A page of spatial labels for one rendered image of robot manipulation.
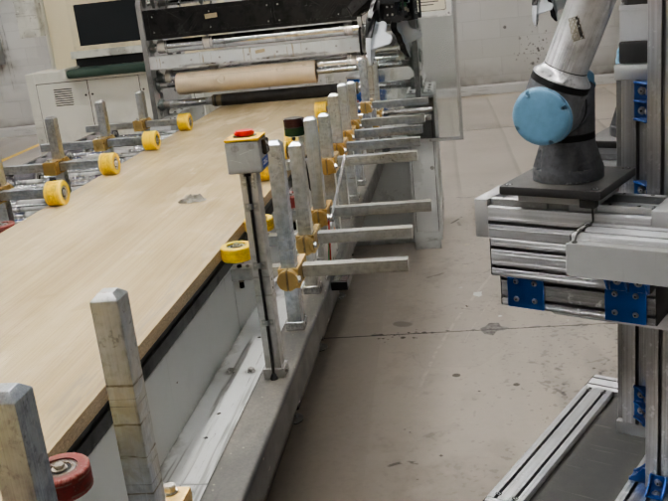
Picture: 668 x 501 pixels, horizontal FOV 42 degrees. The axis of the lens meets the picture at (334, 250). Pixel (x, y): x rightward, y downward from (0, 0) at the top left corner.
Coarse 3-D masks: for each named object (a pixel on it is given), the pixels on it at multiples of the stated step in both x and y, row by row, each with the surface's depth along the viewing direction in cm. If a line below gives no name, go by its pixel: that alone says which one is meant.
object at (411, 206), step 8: (416, 200) 253; (424, 200) 252; (336, 208) 254; (344, 208) 254; (352, 208) 254; (360, 208) 253; (368, 208) 253; (376, 208) 253; (384, 208) 253; (392, 208) 252; (400, 208) 252; (408, 208) 252; (416, 208) 251; (424, 208) 251; (336, 216) 255; (344, 216) 255; (352, 216) 255
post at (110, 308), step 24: (120, 288) 103; (96, 312) 101; (120, 312) 101; (96, 336) 102; (120, 336) 102; (120, 360) 103; (120, 384) 104; (144, 384) 107; (120, 408) 105; (144, 408) 107; (120, 432) 106; (144, 432) 106; (120, 456) 107; (144, 456) 107; (144, 480) 108
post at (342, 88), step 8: (344, 88) 314; (344, 96) 315; (344, 104) 316; (344, 112) 317; (344, 120) 318; (344, 128) 318; (352, 152) 321; (352, 168) 323; (352, 176) 324; (352, 184) 325; (352, 192) 326
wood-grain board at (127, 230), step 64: (192, 128) 413; (256, 128) 392; (128, 192) 286; (192, 192) 276; (0, 256) 224; (64, 256) 218; (128, 256) 212; (192, 256) 206; (0, 320) 177; (64, 320) 173; (64, 384) 143; (64, 448) 126
